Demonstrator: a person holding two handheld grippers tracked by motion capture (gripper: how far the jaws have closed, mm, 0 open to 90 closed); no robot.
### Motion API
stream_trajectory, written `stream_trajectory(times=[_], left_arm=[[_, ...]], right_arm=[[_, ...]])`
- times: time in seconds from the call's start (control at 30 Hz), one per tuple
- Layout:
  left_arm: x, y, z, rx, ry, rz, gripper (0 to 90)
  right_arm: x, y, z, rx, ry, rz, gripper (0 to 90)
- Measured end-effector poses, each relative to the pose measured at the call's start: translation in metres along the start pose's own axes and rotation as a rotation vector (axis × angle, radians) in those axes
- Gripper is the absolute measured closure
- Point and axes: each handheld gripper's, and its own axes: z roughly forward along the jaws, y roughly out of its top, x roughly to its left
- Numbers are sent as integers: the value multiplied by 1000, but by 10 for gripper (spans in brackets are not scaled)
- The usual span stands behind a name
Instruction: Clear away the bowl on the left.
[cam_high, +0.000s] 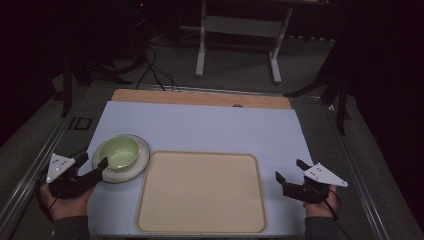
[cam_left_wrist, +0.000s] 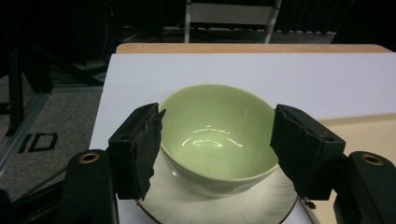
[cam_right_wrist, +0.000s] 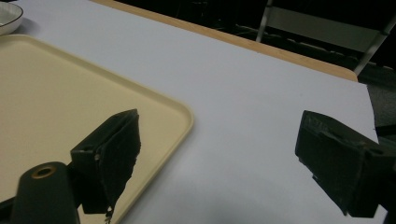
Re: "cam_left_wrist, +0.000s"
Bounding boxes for white board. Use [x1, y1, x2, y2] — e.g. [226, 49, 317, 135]
[88, 52, 396, 224]

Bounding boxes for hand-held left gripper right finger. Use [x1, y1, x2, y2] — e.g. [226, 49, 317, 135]
[269, 104, 347, 210]

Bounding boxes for light green bowl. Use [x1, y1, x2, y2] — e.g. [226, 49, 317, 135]
[158, 82, 280, 198]

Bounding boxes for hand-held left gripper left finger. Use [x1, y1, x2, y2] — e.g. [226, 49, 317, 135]
[107, 102, 167, 202]

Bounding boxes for white plate with dark rim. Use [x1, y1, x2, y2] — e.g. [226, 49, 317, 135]
[135, 148, 300, 224]

